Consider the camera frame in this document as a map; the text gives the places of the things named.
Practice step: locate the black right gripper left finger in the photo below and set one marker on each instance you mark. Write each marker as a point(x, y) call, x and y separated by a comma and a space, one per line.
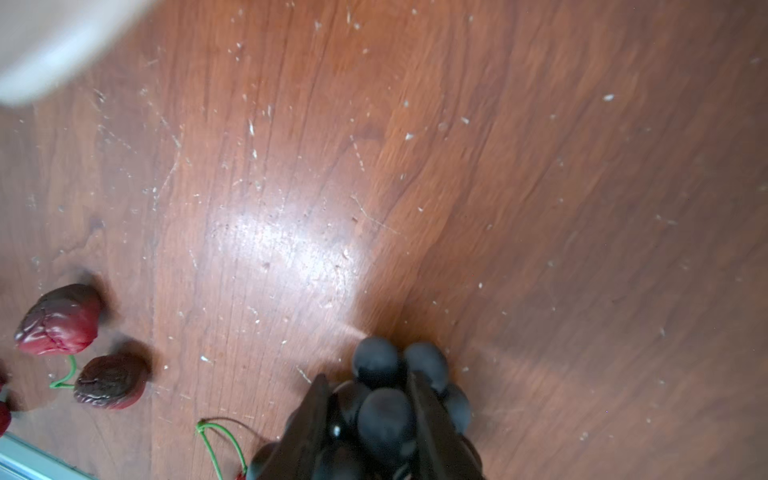
point(295, 457)

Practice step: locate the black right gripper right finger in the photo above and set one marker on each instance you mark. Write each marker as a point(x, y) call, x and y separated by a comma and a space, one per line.
point(441, 454)

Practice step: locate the dark blue fake grape bunch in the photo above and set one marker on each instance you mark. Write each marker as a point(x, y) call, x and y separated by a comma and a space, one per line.
point(371, 426)

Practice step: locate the dark red fake cherry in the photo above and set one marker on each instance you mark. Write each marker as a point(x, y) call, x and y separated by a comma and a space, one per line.
point(112, 382)

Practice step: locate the red fake cherry left pair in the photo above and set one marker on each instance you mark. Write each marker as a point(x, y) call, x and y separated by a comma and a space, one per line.
point(5, 410)

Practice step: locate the beige wavy fruit bowl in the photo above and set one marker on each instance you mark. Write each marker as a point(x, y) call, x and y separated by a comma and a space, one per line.
point(45, 44)

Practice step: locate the aluminium front rail frame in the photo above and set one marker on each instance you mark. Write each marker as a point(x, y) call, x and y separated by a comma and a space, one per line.
point(23, 461)

